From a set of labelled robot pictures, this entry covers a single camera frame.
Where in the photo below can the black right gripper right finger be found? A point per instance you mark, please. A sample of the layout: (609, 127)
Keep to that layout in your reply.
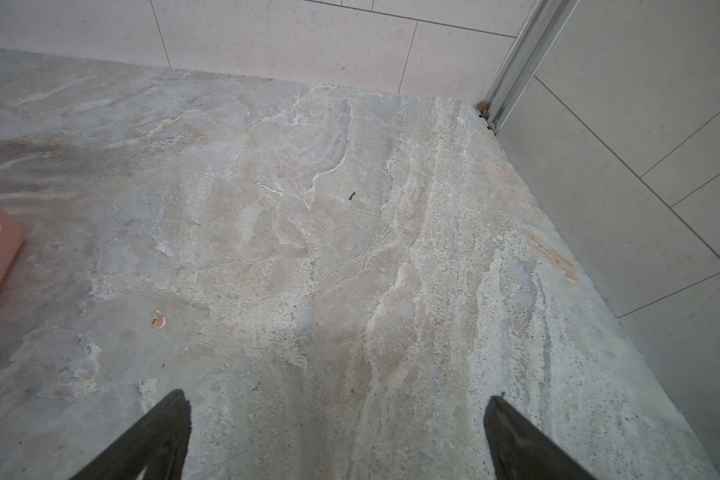
(519, 450)

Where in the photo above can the right corner aluminium profile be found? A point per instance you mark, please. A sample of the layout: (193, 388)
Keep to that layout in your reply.
(537, 35)

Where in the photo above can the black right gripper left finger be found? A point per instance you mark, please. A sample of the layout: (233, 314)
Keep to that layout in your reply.
(155, 447)

